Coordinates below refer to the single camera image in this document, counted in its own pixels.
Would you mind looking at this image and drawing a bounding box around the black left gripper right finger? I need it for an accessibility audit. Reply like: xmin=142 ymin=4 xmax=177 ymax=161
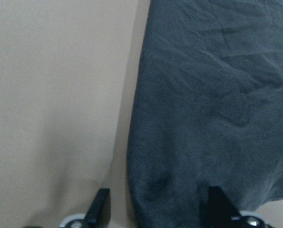
xmin=208 ymin=186 xmax=242 ymax=228

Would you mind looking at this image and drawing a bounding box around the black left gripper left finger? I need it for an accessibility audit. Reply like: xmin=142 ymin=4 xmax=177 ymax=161
xmin=84 ymin=188 xmax=110 ymax=226

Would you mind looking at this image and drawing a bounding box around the black printed t-shirt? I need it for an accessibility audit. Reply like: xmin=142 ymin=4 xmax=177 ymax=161
xmin=127 ymin=0 xmax=283 ymax=228

